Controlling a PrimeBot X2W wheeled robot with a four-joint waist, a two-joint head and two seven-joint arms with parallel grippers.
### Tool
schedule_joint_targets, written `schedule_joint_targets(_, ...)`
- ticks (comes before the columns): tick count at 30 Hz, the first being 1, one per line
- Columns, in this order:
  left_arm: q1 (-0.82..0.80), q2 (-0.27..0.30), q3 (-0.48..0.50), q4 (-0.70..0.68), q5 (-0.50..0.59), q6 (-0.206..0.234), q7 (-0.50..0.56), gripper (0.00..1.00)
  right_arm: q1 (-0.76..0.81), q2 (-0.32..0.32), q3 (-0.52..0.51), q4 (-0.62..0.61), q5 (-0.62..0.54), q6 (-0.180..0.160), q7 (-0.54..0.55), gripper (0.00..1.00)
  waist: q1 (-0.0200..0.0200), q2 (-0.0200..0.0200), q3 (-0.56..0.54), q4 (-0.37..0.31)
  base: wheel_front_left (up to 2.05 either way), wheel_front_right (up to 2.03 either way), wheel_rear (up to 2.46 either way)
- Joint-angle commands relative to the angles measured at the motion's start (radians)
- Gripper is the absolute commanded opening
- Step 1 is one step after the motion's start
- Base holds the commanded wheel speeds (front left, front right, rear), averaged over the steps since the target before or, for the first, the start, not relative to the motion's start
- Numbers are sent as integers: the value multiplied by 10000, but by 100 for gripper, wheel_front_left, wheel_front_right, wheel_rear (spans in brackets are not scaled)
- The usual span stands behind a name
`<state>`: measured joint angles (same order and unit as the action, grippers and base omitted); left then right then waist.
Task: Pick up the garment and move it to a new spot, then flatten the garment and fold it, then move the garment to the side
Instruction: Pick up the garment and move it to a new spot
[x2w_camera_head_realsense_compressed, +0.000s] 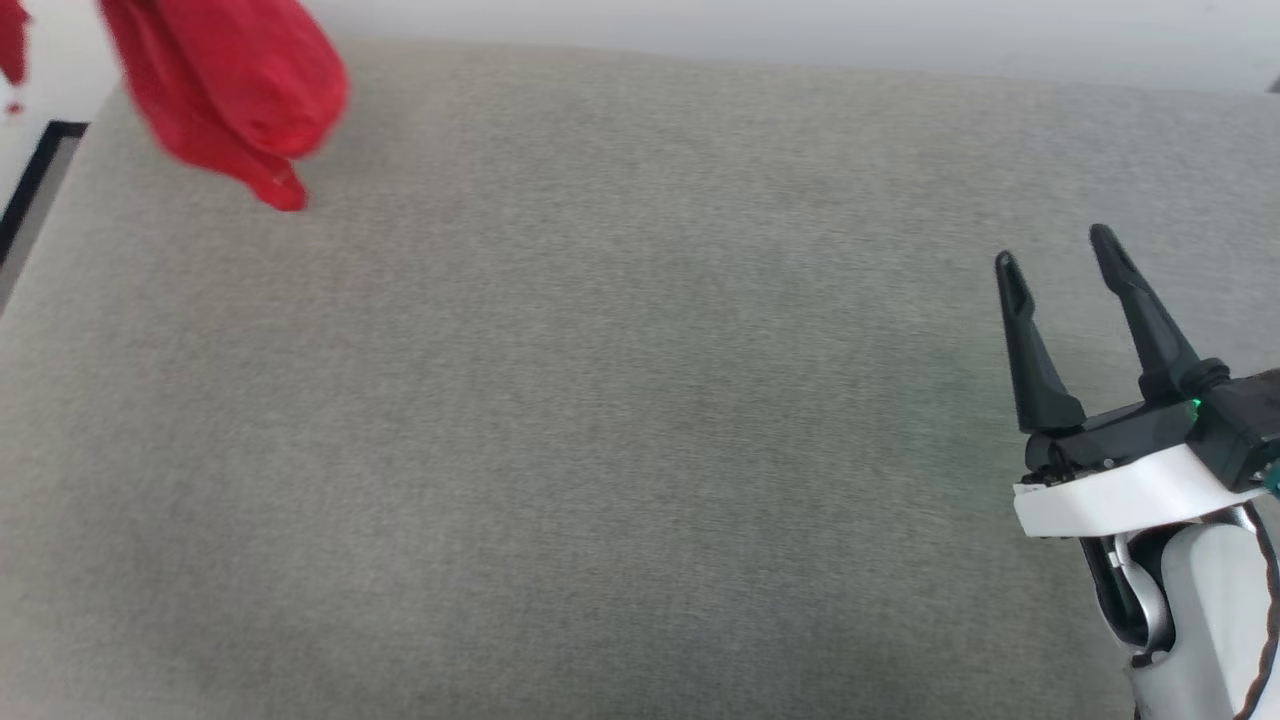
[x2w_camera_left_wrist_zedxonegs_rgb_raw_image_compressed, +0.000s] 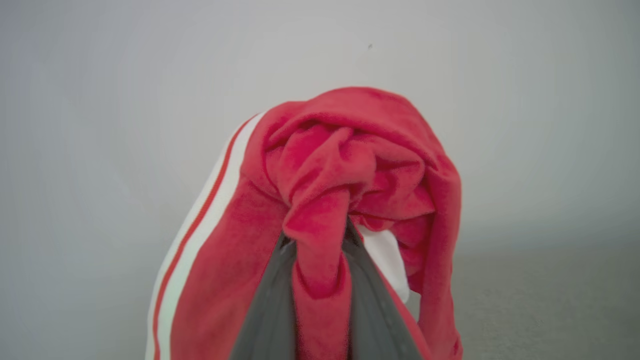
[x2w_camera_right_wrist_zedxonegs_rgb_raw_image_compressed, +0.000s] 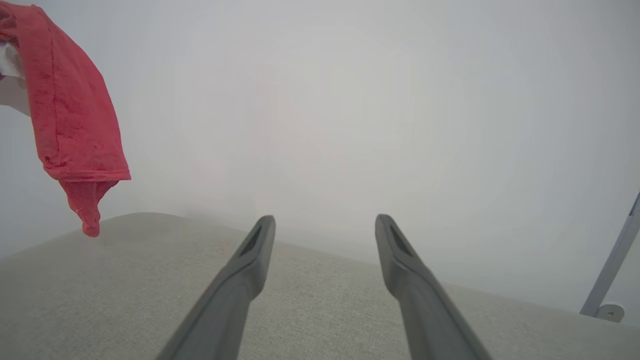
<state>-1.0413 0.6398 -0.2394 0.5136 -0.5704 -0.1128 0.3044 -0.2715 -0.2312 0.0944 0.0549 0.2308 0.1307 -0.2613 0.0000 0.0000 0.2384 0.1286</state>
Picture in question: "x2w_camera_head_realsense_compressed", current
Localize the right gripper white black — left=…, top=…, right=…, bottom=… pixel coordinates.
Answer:
left=995, top=224, right=1269, bottom=541

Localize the red garment with white trim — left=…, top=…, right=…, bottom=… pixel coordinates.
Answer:
left=0, top=0, right=351, bottom=213

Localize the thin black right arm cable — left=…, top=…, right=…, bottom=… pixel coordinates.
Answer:
left=1235, top=508, right=1280, bottom=720

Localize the black frame strip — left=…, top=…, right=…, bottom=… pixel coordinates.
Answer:
left=0, top=120, right=91, bottom=266

